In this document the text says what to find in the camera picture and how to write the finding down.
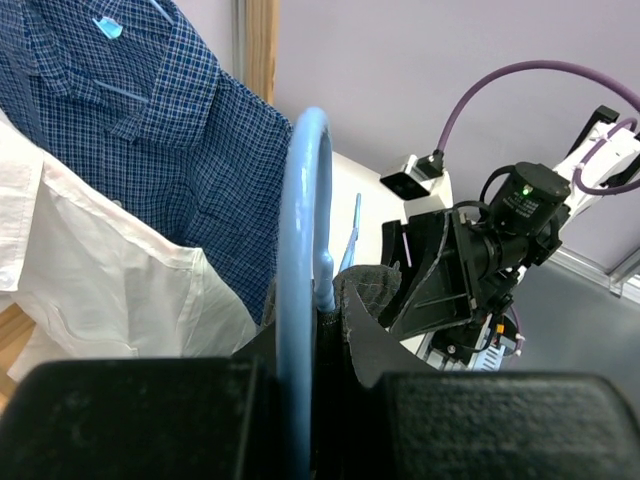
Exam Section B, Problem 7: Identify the blue hanger with shirt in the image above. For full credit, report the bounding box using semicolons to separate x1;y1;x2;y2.
92;0;175;104

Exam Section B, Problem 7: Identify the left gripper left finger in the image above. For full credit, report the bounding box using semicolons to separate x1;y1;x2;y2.
1;328;283;479

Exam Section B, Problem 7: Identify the light blue hanger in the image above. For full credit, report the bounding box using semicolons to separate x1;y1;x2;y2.
275;107;335;479

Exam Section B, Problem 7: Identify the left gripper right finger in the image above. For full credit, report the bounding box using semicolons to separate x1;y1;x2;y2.
343;286;639;479

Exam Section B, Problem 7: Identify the wooden clothes rack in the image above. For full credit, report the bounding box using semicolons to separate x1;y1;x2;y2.
0;0;281;401

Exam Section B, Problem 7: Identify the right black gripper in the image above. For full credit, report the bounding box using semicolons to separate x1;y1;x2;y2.
378;162;570;336

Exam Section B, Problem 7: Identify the black striped shirt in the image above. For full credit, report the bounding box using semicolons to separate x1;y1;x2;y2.
262;264;404;331

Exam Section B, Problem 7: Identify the white shirt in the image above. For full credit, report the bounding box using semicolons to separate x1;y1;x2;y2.
1;121;256;381

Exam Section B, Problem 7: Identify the blue checked shirt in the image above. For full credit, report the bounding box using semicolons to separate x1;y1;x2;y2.
1;1;292;320

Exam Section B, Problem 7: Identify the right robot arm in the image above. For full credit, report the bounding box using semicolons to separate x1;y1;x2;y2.
378;106;639;339

